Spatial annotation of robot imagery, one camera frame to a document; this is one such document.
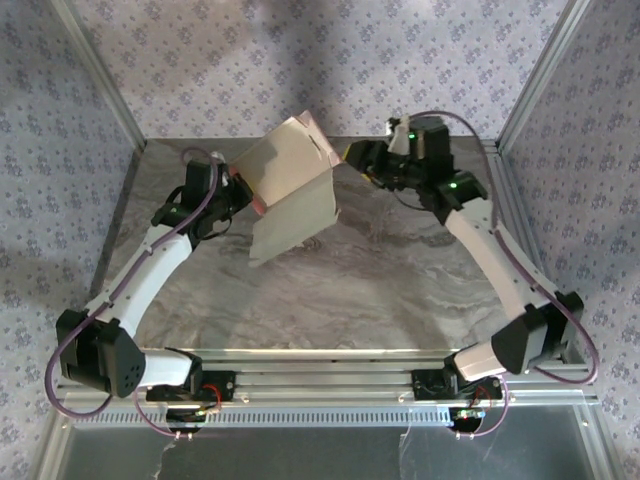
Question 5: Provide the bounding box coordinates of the pink paper box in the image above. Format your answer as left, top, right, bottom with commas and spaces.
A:
229, 112, 346, 269

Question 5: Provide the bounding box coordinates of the black left controller board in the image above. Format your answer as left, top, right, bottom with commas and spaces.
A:
165, 407, 211, 434

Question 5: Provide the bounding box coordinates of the black controller board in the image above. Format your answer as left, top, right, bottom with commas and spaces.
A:
165, 407, 211, 434
448, 407, 487, 431

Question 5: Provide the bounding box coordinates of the black right controller board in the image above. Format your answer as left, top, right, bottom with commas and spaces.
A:
448, 407, 487, 431

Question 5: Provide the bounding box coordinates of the shiny metal sheet panel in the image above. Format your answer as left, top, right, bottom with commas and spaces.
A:
39, 423, 619, 480

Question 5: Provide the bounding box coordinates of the aluminium side rail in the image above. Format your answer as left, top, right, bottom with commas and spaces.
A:
480, 138, 594, 369

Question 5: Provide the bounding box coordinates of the aluminium right frame post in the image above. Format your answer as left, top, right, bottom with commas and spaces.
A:
497, 0, 594, 151

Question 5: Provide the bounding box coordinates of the aluminium frame post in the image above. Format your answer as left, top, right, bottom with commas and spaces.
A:
497, 0, 594, 151
47, 0, 149, 154

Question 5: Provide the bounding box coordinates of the aluminium left frame post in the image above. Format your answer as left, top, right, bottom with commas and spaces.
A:
47, 0, 149, 154

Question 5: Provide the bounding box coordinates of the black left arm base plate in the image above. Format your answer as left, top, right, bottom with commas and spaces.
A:
144, 369, 237, 402

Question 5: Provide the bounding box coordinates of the long aluminium base rail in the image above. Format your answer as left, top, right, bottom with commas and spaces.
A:
53, 347, 600, 405

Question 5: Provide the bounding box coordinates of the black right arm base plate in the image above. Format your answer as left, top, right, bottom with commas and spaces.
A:
410, 368, 504, 401

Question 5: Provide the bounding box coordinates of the grey slotted cable duct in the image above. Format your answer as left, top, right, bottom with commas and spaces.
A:
73, 407, 451, 426

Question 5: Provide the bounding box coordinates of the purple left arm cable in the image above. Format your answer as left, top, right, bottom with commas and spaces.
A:
45, 147, 226, 442

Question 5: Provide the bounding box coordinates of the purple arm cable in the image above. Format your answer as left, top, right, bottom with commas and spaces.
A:
422, 110, 601, 442
45, 147, 226, 442

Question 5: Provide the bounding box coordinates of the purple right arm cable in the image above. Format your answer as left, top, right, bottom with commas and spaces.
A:
422, 110, 601, 442

